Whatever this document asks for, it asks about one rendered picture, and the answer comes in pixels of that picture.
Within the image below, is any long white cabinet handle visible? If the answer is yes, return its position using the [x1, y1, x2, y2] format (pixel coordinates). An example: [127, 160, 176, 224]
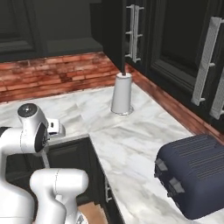
[208, 66, 224, 121]
[190, 16, 224, 107]

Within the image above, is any dark wall cabinet door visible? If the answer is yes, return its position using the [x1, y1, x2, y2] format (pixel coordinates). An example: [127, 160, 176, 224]
[0, 0, 39, 60]

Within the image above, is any navy blue toaster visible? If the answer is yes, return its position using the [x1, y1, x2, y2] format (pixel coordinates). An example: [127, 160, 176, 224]
[153, 134, 224, 221]

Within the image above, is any dark base cabinet door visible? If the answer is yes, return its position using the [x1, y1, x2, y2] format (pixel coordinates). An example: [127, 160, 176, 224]
[87, 137, 127, 224]

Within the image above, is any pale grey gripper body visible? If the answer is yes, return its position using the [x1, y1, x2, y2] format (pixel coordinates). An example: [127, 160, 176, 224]
[39, 148, 52, 171]

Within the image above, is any open dark cabinet door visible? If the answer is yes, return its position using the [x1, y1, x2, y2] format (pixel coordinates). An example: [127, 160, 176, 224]
[101, 0, 127, 74]

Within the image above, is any white paper towel roll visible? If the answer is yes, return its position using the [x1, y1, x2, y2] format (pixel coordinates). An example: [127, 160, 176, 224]
[110, 72, 134, 115]

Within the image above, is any open dark wall cabinet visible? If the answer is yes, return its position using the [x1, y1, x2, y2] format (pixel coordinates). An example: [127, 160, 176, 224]
[34, 0, 103, 57]

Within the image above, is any small grey cabinet handle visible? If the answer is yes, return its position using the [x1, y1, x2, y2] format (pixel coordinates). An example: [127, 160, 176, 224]
[104, 177, 114, 204]

